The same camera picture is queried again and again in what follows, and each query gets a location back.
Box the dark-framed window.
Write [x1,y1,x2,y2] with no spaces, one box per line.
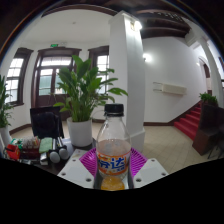
[4,47,34,107]
[88,45,111,98]

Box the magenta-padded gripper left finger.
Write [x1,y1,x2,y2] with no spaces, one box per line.
[57,147,100,190]

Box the dark tray of small jars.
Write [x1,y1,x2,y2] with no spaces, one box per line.
[19,135,42,159]

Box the black office chair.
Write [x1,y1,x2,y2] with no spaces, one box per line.
[29,105,65,139]

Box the green notebook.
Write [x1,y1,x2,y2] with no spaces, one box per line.
[38,137,54,154]

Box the glowing wall lamp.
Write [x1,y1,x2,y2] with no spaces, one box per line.
[142,53,153,64]

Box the orange soda plastic bottle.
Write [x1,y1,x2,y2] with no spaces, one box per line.
[95,103,132,192]

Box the small green potted plant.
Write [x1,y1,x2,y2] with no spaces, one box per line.
[199,92,219,107]

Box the red carpeted staircase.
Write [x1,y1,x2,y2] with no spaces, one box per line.
[173,102,205,141]

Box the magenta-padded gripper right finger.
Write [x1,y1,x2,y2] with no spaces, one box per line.
[128,147,169,190]

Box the red plastic box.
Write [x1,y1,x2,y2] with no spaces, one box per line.
[4,143,21,160]

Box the dark wooden double door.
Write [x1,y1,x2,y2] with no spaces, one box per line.
[31,46,83,108]

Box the grey-headed microphone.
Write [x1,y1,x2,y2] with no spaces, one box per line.
[57,137,70,160]
[49,138,62,164]

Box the dark wooden cabinet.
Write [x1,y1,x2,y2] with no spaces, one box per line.
[192,103,224,157]

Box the bright pillar lamp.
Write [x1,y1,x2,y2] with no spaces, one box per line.
[133,19,143,31]

